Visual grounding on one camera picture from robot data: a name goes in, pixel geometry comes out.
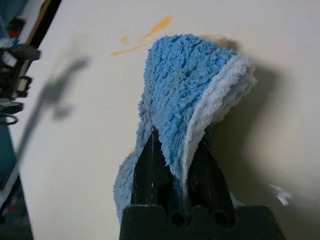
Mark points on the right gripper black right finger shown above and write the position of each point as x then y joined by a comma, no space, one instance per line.
207,180

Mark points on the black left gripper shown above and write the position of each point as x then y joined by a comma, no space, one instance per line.
15,72

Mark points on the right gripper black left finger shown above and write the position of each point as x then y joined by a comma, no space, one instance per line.
147,180

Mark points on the yellow liquid spill, long streaks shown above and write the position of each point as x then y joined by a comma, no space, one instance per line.
160,26

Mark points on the blue terry cloth rag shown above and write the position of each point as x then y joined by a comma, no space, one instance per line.
180,87

